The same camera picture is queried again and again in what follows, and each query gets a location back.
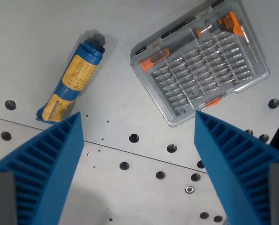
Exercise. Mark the rolled blue bag yellow label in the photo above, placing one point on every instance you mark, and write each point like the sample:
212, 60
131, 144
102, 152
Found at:
76, 74

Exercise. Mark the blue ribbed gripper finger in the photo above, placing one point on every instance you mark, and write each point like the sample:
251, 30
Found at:
59, 164
233, 168

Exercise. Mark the clear plastic screwdriver bit case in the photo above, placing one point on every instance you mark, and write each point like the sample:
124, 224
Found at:
200, 61

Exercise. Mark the orange tipped extension bit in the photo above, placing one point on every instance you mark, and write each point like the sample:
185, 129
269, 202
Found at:
203, 30

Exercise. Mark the silver screw in table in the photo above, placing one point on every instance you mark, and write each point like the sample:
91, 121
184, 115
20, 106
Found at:
189, 189

